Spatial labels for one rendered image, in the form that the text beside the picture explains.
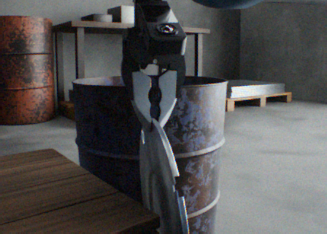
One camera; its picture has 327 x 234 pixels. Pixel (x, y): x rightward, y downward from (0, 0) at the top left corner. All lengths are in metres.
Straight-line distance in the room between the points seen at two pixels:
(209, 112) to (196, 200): 0.22
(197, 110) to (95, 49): 2.99
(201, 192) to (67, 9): 2.99
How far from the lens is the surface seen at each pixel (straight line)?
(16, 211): 0.45
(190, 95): 0.70
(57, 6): 3.53
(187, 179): 0.76
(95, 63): 3.65
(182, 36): 0.38
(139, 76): 0.45
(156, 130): 0.44
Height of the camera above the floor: 0.54
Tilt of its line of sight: 9 degrees down
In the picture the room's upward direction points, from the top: straight up
